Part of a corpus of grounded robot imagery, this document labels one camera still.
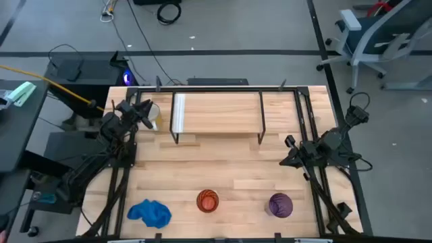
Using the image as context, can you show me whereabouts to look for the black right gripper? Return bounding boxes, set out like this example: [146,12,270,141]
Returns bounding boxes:
[279,140,321,167]

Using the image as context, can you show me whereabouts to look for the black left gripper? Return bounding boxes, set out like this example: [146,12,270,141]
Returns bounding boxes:
[116,99,155,130]

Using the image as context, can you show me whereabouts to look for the yellow mug white handle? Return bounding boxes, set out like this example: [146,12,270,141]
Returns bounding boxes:
[148,102,163,132]

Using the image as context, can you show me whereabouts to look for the purple faceted plastic cup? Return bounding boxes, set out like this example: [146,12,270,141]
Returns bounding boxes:
[268,192,294,219]

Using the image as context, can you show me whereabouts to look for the orange faceted plastic cup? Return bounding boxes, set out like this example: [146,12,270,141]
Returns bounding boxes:
[196,189,220,214]

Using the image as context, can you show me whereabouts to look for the wooden shelf black metal legs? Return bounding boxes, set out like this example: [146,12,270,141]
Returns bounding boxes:
[169,90,267,145]

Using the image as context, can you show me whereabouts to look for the black computer tower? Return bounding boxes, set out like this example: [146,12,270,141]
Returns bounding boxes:
[43,50,139,119]

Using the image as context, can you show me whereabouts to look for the black rectangular box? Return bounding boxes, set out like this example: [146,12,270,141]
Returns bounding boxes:
[187,78,250,86]

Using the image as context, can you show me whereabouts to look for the black flat pad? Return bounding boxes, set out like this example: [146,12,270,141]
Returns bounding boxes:
[55,59,84,82]

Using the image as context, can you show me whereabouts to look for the blue cloth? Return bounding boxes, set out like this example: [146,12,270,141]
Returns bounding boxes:
[127,198,173,229]

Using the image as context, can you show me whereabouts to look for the mint green stapler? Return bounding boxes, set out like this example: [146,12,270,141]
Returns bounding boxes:
[6,80,37,108]

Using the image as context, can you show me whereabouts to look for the black desk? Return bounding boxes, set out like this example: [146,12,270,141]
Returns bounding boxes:
[0,79,51,173]

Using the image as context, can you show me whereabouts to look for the grey metal floor base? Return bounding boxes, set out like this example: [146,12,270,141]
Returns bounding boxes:
[381,72,432,92]

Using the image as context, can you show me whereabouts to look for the grey office chair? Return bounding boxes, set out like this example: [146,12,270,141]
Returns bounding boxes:
[316,0,432,95]

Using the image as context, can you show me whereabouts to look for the long black floor cable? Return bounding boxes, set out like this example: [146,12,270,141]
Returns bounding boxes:
[126,0,185,86]

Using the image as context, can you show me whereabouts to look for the black metal rig frame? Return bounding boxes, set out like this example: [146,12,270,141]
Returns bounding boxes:
[82,86,364,237]

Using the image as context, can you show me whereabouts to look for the black cable bundle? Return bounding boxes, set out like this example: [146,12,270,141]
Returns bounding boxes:
[60,144,136,207]

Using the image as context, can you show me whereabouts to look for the coiled black cable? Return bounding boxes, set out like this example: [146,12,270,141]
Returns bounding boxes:
[157,2,182,26]

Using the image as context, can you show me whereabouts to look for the yellow cable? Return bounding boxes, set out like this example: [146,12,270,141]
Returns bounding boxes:
[0,64,105,112]

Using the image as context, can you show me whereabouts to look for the white floor cable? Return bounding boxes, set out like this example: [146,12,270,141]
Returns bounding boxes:
[100,0,117,23]

